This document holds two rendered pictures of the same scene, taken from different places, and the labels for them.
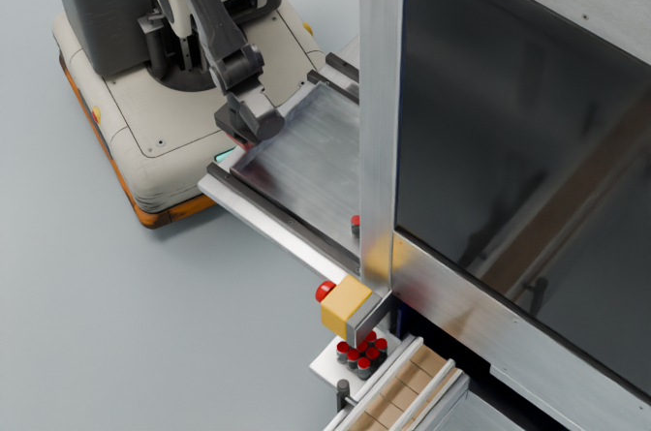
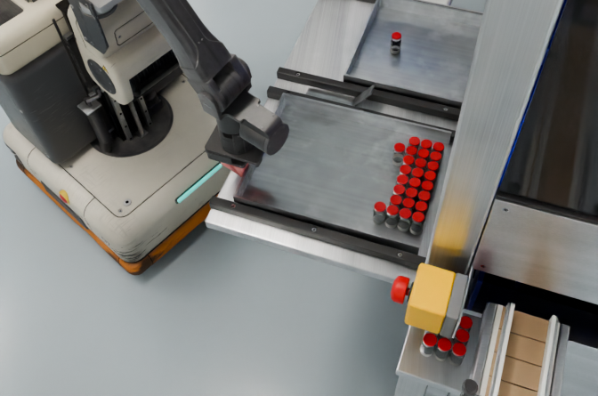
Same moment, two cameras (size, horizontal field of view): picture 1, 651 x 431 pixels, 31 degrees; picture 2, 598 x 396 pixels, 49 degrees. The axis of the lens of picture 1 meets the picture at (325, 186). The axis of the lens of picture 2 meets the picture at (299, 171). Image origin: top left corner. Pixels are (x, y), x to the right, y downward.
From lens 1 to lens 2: 102 cm
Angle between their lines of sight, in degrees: 11
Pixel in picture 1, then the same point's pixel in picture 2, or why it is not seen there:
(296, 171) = (295, 181)
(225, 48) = (213, 66)
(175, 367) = (197, 382)
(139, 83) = (92, 161)
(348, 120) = (320, 120)
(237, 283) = (222, 294)
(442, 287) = (560, 244)
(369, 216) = (459, 191)
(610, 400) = not seen: outside the picture
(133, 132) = (101, 200)
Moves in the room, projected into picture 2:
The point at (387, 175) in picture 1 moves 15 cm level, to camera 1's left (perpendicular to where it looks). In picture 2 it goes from (505, 130) to (381, 176)
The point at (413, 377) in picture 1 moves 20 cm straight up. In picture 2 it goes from (516, 346) to (552, 289)
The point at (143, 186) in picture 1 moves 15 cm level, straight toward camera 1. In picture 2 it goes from (125, 242) to (150, 278)
